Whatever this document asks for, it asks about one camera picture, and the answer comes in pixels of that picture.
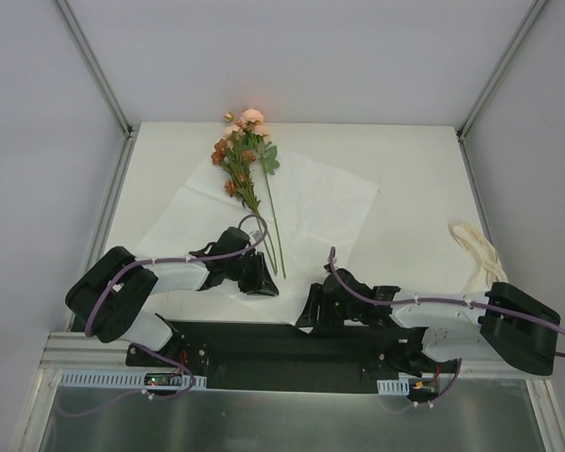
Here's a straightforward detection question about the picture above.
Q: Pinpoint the translucent white wrapping paper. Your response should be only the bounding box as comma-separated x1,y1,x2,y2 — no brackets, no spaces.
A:
137,151,379,323

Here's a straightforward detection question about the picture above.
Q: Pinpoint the orange brown flower bunch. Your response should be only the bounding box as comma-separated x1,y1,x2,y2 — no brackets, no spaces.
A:
210,136,279,275

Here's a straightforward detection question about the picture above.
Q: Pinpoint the pink rose stem with leaves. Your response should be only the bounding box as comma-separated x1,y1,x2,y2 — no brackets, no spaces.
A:
212,108,287,278

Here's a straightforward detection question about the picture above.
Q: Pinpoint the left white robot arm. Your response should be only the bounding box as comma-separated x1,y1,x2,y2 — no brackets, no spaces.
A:
65,227,279,366

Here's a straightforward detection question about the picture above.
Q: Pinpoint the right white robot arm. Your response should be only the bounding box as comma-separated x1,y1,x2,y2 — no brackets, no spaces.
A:
296,268,560,377

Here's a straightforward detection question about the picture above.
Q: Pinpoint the cream printed ribbon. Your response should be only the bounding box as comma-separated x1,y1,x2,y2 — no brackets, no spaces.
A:
448,221,509,293

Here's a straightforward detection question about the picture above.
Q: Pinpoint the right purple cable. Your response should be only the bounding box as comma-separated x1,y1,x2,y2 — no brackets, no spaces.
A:
327,247,565,411

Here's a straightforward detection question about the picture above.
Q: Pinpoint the purple cable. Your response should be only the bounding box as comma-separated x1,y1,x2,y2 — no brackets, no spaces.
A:
327,247,565,411
56,214,269,418

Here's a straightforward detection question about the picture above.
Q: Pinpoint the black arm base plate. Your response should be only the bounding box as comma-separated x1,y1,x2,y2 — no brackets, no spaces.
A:
70,318,522,392

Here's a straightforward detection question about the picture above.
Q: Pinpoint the right white cable duct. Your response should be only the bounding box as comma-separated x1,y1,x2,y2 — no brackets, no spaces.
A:
377,378,410,396

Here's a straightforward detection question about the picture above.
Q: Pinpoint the white cable duct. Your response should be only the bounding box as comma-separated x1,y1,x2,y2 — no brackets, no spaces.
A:
377,378,410,396
60,369,207,391

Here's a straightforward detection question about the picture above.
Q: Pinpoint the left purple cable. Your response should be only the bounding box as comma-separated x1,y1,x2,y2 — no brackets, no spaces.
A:
56,214,269,418

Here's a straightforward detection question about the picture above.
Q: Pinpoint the left aluminium frame post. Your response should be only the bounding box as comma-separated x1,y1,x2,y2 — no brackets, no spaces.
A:
52,0,134,138

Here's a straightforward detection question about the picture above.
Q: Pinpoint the aluminium frame post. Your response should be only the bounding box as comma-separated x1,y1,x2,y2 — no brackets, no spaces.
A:
457,0,550,143
52,0,134,138

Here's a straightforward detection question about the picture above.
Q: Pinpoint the left white cable duct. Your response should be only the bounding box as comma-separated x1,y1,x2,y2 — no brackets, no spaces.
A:
60,369,207,391

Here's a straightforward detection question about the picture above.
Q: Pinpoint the aluminium front rail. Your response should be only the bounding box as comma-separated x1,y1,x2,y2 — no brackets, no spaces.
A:
39,331,542,379

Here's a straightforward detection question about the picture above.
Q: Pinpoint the right aluminium frame post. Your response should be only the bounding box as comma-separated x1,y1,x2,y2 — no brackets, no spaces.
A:
457,0,550,143

